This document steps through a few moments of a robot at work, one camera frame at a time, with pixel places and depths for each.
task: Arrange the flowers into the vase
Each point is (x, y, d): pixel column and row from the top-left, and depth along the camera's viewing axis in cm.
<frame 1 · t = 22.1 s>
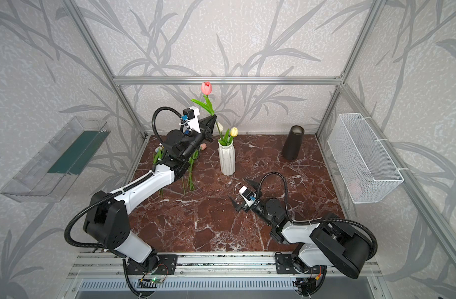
left hand: (218, 111, 71), fingers closed
right hand: (238, 180, 78), fingers open
white ribbed ceramic vase: (227, 154, 89), point 19 cm above the table
white cream tulip flower: (220, 127, 79), point 34 cm above the table
yellow tulip flower: (233, 132, 80), point 32 cm above the table
black cylindrical vase: (292, 144, 104), point 10 cm above the table
bundled tulip bouquet: (191, 183, 98), point 2 cm above the table

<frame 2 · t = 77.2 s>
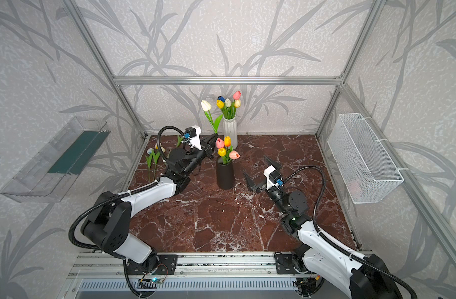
left hand: (219, 130, 75), fingers closed
right hand: (256, 158, 67), fingers open
white ribbed ceramic vase: (230, 129, 101), point 18 cm above the table
black cylindrical vase: (225, 174, 92), point 10 cm above the table
bundled tulip bouquet: (225, 150, 74), point 32 cm above the table
white tulip flower: (228, 103, 93), point 33 cm above the table
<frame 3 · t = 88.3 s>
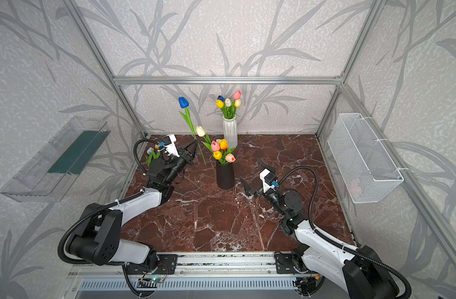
left hand: (199, 137, 76), fingers closed
right hand: (251, 164, 70), fingers open
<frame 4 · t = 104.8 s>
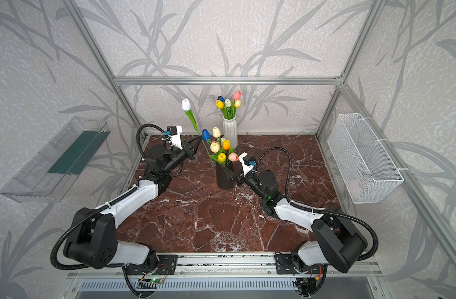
left hand: (202, 132, 75), fingers closed
right hand: (233, 155, 77), fingers open
dark blue tulip: (205, 136, 78), point 33 cm above the table
white tulip flower 2: (216, 132, 78), point 33 cm above the table
